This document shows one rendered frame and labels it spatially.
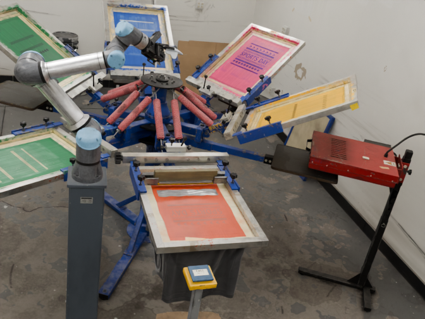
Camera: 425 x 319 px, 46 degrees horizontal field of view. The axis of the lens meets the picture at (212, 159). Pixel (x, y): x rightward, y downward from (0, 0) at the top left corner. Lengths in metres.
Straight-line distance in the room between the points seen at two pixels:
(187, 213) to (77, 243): 0.60
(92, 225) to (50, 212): 1.81
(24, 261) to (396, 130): 3.10
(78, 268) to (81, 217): 0.32
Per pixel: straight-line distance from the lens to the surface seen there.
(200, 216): 2.74
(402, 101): 4.42
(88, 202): 2.52
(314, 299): 3.91
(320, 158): 3.34
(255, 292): 3.81
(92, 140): 2.39
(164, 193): 2.88
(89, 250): 2.69
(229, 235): 2.65
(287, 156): 3.62
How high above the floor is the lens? 2.48
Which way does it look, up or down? 27 degrees down
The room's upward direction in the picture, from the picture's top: 10 degrees clockwise
